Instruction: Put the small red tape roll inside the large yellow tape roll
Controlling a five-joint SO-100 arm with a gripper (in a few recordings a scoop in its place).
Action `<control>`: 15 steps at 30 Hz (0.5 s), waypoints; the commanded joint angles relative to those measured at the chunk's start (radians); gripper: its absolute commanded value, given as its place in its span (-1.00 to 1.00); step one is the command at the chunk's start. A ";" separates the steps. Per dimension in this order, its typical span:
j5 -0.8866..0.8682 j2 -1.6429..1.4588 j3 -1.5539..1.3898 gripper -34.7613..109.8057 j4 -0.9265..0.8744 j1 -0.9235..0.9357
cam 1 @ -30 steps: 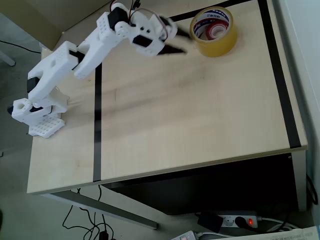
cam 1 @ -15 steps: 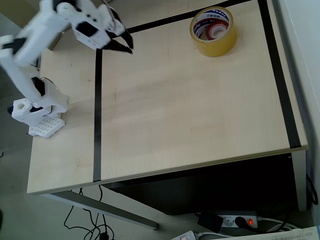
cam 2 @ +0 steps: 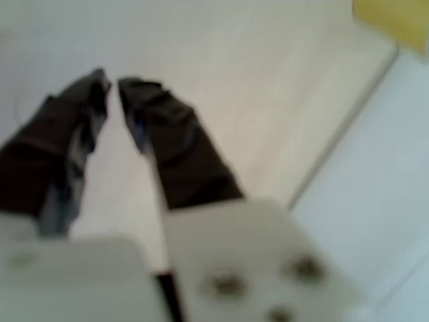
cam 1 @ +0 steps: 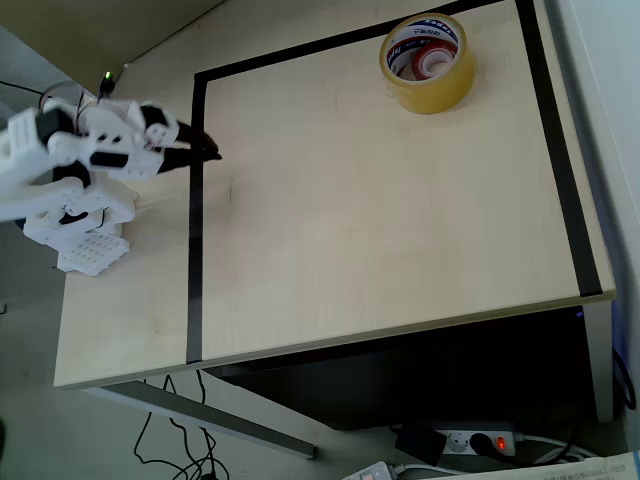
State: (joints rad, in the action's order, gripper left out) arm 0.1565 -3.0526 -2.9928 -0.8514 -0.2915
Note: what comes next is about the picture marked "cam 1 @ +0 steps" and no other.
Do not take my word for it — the black power adapter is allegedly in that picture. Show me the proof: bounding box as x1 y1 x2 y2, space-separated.
393 423 448 469

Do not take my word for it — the printed paper sheet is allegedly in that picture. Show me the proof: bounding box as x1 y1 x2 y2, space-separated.
433 449 640 480

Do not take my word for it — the grey slanted table leg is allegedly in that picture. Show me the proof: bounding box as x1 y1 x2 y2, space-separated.
81 382 317 460

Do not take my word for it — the black looped cable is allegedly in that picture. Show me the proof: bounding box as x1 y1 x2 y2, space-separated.
611 348 638 412

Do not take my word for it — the white power strip red switch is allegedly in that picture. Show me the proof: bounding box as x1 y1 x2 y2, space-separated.
429 422 519 459

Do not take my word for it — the black round plug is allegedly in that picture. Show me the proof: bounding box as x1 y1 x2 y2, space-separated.
468 431 497 457

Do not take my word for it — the white power cable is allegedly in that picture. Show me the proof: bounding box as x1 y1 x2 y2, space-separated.
513 433 604 465
393 463 469 477

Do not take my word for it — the yellow packing tape roll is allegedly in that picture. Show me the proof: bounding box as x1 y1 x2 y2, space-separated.
378 12 478 116

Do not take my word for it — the grey upright table leg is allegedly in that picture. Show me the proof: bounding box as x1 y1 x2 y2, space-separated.
581 301 615 424

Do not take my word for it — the controller board green light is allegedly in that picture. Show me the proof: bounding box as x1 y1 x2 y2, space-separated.
96 70 120 102

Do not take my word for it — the black floor cable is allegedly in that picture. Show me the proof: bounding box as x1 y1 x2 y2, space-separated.
132 370 231 480

